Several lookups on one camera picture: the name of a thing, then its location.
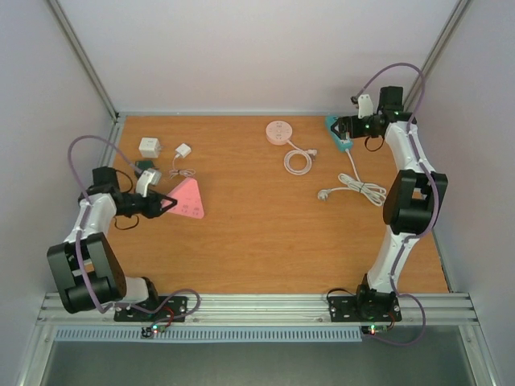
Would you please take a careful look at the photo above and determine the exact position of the teal power strip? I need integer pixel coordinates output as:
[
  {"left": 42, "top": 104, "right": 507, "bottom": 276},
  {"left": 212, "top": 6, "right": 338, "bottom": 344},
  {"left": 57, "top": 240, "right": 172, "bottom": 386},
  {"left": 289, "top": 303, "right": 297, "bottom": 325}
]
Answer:
[{"left": 324, "top": 116, "right": 353, "bottom": 153}]

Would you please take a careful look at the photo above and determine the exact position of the pink triangular power strip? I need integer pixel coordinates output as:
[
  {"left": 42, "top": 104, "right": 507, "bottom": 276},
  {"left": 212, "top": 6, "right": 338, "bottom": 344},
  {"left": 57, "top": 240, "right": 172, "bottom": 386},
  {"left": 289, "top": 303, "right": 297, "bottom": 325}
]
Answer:
[{"left": 167, "top": 178, "right": 204, "bottom": 220}]

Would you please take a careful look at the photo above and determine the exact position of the green cube socket adapter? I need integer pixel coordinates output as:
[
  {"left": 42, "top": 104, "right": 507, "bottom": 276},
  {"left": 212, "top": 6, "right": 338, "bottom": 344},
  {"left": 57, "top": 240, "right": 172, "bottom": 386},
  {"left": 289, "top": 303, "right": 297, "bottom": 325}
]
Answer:
[{"left": 135, "top": 159, "right": 156, "bottom": 170}]

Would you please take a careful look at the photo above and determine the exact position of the white cube socket adapter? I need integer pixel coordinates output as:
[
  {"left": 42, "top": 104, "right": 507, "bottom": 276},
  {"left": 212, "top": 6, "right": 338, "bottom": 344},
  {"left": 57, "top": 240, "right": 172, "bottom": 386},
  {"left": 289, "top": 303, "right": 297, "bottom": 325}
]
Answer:
[{"left": 138, "top": 137, "right": 162, "bottom": 158}]

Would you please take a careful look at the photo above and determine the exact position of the white usb charger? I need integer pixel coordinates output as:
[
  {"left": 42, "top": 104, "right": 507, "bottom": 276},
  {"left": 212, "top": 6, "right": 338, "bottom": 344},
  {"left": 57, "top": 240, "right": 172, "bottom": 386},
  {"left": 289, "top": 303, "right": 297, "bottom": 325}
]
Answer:
[{"left": 175, "top": 143, "right": 192, "bottom": 158}]

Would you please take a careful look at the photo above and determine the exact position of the round pink power strip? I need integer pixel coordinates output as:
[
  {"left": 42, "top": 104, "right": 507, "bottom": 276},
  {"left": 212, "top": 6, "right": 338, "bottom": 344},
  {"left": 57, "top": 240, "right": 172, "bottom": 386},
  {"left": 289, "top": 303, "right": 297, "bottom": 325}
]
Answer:
[{"left": 266, "top": 121, "right": 293, "bottom": 146}]

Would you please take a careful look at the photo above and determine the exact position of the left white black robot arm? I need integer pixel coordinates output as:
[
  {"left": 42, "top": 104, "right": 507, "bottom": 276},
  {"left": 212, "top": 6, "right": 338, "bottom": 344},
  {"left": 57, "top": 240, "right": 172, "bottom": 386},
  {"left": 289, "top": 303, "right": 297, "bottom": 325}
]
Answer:
[{"left": 47, "top": 166, "right": 178, "bottom": 320}]

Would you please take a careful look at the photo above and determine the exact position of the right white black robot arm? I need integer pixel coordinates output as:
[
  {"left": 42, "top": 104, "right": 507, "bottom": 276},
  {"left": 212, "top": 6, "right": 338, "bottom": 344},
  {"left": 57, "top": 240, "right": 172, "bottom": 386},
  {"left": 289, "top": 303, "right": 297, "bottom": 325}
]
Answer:
[{"left": 325, "top": 86, "right": 448, "bottom": 322}]

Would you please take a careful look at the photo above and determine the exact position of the left controller board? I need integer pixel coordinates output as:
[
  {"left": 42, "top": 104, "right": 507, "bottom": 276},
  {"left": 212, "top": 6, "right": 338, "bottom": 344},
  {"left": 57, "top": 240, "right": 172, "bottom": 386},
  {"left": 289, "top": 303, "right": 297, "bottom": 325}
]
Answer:
[{"left": 140, "top": 325, "right": 167, "bottom": 339}]

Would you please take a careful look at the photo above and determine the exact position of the controller board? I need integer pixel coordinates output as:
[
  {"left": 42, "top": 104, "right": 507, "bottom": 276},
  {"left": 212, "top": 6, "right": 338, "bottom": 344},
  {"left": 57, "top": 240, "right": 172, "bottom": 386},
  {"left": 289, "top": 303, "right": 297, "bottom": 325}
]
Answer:
[
  {"left": 361, "top": 324, "right": 392, "bottom": 335},
  {"left": 140, "top": 325, "right": 167, "bottom": 339}
]

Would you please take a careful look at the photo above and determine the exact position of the right controller board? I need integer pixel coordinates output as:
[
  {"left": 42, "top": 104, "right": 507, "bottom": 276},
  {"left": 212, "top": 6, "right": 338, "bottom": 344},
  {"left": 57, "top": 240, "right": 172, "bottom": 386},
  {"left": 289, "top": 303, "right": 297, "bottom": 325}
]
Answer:
[{"left": 361, "top": 324, "right": 392, "bottom": 335}]

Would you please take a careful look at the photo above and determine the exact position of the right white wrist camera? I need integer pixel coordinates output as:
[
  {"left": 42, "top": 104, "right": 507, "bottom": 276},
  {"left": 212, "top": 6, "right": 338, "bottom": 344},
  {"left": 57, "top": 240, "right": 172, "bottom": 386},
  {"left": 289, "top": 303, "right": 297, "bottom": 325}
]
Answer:
[{"left": 351, "top": 94, "right": 374, "bottom": 119}]

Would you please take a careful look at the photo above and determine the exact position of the pink power strip cable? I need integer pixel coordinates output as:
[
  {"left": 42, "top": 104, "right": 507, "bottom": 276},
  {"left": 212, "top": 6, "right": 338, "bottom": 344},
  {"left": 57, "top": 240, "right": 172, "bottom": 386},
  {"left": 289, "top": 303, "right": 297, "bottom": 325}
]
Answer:
[{"left": 283, "top": 141, "right": 319, "bottom": 175}]

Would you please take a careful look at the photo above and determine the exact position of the pink usb cable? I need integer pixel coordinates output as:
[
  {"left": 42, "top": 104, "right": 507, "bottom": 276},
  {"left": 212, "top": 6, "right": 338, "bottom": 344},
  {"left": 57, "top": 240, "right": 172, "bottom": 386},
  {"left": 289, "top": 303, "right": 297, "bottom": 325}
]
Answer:
[{"left": 167, "top": 155, "right": 196, "bottom": 180}]

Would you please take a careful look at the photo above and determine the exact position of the white power cord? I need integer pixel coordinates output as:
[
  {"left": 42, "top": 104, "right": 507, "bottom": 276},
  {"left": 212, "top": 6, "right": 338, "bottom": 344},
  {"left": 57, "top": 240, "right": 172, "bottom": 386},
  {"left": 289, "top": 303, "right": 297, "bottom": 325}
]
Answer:
[{"left": 316, "top": 150, "right": 388, "bottom": 207}]

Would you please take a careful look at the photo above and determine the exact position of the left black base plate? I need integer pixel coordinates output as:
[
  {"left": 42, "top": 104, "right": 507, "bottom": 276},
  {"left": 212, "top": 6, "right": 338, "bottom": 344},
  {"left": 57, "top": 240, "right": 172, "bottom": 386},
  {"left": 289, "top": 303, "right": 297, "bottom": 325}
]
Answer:
[{"left": 113, "top": 296, "right": 187, "bottom": 323}]

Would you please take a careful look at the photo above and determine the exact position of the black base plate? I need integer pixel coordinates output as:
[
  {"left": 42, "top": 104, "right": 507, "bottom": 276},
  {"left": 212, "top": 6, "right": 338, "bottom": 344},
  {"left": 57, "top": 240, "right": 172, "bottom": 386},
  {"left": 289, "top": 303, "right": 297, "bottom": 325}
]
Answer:
[
  {"left": 329, "top": 293, "right": 402, "bottom": 322},
  {"left": 113, "top": 296, "right": 187, "bottom": 323}
]

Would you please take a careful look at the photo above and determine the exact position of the aluminium front rail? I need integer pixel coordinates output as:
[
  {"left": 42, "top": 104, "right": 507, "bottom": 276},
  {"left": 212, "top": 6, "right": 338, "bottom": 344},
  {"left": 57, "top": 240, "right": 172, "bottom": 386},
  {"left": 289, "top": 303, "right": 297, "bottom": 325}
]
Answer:
[{"left": 36, "top": 293, "right": 479, "bottom": 326}]

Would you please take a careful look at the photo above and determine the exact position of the grey slotted cable duct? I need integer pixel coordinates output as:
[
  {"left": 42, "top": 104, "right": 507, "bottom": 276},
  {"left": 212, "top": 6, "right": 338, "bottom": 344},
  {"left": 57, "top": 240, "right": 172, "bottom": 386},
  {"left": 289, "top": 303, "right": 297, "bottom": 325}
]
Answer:
[{"left": 54, "top": 326, "right": 362, "bottom": 343}]

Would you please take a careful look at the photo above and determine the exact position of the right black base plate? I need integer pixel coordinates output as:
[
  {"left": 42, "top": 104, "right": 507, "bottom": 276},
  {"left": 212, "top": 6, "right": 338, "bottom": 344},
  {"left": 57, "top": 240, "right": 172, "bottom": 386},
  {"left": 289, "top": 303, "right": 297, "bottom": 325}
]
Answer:
[{"left": 329, "top": 293, "right": 402, "bottom": 322}]

